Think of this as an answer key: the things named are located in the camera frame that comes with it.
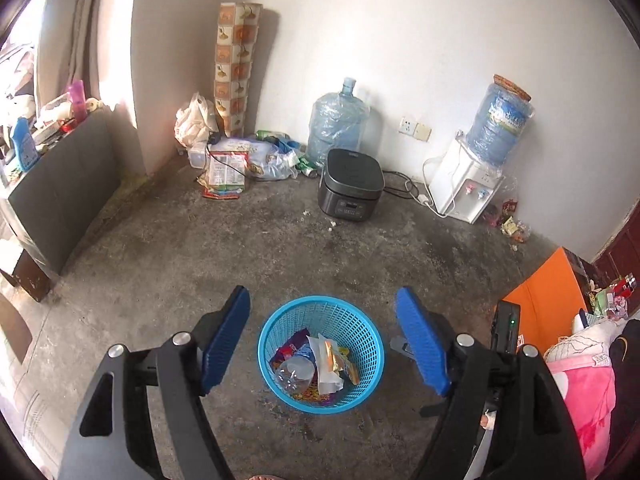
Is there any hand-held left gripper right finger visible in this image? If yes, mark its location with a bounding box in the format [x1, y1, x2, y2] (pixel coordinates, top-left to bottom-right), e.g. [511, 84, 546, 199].
[397, 286, 587, 480]

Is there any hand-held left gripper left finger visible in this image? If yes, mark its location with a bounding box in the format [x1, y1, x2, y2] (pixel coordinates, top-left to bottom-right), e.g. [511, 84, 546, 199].
[57, 286, 251, 480]

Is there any blue plastic basket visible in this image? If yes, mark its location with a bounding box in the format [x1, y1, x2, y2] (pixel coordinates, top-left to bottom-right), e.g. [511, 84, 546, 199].
[257, 296, 386, 415]

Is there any gold snack wrapper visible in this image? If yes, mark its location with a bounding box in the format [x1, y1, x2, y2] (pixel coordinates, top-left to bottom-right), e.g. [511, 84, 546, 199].
[322, 340, 359, 386]

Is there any purple snack bag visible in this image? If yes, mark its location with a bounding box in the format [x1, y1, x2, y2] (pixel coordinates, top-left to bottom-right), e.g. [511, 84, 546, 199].
[270, 329, 312, 368]

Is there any clear plastic bottle blue label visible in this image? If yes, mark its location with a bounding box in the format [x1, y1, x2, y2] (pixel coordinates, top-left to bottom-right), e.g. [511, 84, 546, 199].
[277, 352, 317, 394]

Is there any white wrapper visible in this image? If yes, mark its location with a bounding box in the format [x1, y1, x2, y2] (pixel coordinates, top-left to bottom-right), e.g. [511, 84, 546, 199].
[307, 334, 346, 397]

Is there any pink printed cloth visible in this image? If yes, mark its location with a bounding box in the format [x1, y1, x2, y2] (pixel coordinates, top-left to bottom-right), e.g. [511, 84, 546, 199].
[544, 319, 622, 467]

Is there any pile of snack wrappers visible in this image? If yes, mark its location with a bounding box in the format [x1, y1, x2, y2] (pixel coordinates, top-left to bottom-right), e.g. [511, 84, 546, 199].
[481, 199, 532, 244]

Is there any dark red wooden door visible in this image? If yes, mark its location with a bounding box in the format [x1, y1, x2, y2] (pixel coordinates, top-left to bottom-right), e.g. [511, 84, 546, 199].
[591, 195, 640, 283]

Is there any white water dispenser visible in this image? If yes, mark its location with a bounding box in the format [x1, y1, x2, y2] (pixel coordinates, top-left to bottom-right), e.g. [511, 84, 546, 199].
[429, 136, 506, 224]

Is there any clear bag of packets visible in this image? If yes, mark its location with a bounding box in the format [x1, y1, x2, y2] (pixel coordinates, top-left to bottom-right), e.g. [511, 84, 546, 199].
[200, 137, 252, 200]

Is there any black rice cooker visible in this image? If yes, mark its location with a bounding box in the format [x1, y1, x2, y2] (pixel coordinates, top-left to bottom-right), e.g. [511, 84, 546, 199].
[317, 148, 386, 225]

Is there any white plastic container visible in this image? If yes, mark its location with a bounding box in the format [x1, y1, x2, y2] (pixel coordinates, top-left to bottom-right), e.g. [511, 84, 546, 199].
[188, 142, 211, 170]

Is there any clear bag of bottles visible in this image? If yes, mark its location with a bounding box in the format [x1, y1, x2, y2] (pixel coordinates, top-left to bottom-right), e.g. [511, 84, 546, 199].
[244, 131, 302, 182]

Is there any wrapped blue water jug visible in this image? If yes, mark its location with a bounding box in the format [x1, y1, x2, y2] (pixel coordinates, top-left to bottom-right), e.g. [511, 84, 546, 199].
[465, 74, 534, 167]

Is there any brown wooden cabinet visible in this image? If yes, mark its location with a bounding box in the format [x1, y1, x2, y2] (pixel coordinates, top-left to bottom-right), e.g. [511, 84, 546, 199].
[0, 239, 57, 304]

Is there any cream plastic bag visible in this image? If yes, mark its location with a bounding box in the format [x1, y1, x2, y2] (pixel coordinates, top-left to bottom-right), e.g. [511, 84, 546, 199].
[173, 92, 220, 149]

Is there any grey cabinet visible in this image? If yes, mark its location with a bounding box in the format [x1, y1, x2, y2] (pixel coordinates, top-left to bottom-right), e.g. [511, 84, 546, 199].
[0, 107, 124, 277]

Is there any empty blue water jug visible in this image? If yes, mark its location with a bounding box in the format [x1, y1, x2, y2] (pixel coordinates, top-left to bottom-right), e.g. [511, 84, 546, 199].
[305, 77, 372, 169]

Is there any rolled patterned sheet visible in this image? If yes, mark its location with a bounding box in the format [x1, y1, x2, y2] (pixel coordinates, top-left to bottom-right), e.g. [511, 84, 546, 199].
[213, 2, 264, 137]

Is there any blue detergent bottle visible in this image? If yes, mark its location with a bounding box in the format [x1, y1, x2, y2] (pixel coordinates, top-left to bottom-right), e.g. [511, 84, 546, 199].
[10, 117, 40, 171]

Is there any purple cup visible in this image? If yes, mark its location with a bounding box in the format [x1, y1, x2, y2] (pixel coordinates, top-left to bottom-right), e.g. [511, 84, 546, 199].
[67, 79, 87, 124]

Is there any beige curtain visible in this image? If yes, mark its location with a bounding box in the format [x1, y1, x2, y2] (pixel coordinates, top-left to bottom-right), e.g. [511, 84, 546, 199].
[27, 0, 128, 111]

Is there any black power cable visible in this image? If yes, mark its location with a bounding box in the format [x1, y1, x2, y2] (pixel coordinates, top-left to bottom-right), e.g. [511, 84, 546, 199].
[382, 170, 426, 201]

